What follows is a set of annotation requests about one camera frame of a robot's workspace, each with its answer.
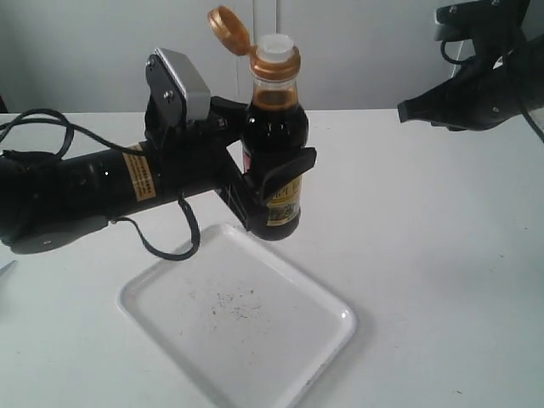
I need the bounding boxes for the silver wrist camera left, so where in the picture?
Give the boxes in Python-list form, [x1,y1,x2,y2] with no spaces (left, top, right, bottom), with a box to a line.
[145,48,211,128]

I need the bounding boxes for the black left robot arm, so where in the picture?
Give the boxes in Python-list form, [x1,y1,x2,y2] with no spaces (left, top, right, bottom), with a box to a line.
[1,97,317,261]

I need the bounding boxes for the white cabinet doors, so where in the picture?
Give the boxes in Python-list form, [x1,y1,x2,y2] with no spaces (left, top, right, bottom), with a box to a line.
[1,1,453,112]

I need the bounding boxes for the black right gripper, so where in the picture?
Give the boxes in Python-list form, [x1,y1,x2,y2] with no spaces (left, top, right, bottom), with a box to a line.
[397,27,543,132]

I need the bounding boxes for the white rectangular plastic tray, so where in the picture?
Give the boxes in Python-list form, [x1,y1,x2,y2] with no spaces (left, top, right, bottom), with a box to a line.
[119,224,357,407]

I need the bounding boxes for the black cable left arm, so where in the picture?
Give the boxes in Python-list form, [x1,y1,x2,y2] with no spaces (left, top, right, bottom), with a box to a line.
[0,109,201,259]

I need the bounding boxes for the soy sauce bottle gold cap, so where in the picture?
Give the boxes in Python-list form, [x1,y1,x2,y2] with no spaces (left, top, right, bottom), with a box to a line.
[207,4,310,241]

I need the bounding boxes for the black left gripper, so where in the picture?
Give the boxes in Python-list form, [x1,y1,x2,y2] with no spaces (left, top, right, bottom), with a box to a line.
[144,96,317,231]

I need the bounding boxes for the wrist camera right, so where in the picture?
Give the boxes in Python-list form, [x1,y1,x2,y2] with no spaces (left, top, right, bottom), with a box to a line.
[433,0,530,42]

